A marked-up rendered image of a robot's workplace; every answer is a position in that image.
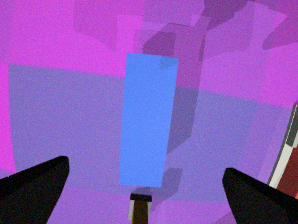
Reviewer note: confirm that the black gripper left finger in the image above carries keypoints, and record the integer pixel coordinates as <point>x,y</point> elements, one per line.
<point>29,196</point>

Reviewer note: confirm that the red rectangular block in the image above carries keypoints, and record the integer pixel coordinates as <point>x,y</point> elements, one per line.
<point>289,180</point>

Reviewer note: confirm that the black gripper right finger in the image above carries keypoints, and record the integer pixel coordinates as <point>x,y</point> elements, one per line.
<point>254,202</point>

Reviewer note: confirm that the blue bar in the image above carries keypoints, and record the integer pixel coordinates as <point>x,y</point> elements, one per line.
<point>149,85</point>

